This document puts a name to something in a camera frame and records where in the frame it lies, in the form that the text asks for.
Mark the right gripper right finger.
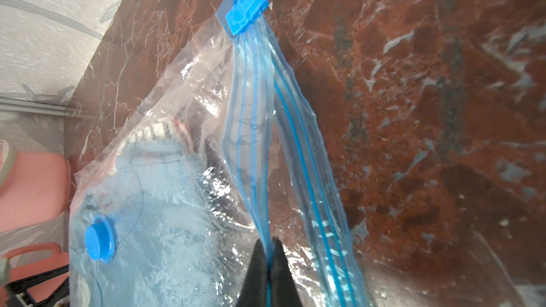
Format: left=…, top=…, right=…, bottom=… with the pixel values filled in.
left=270, top=238, right=303, bottom=307

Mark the blue vacuum valve cap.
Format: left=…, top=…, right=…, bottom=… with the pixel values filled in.
left=85, top=215, right=116, bottom=263

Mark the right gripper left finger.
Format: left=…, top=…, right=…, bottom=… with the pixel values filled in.
left=235, top=239, right=268, bottom=307

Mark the blue zipper slider clip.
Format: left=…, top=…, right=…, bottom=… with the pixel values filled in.
left=226, top=0, right=270, bottom=36

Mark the pink bucket with lid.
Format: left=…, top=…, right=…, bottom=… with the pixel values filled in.
left=1, top=140, right=71, bottom=233

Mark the clear plastic vacuum bag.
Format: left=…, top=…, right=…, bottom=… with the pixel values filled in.
left=69, top=0, right=372, bottom=306

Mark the blue tank top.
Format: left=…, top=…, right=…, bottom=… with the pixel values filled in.
left=69, top=140, right=257, bottom=306

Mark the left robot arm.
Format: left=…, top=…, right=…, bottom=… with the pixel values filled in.
left=4, top=264, right=70, bottom=307

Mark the black white striped garment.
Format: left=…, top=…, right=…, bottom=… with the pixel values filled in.
left=128, top=118, right=193, bottom=153

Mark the pink watering can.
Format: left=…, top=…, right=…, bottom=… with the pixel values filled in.
left=1, top=242, right=70, bottom=306

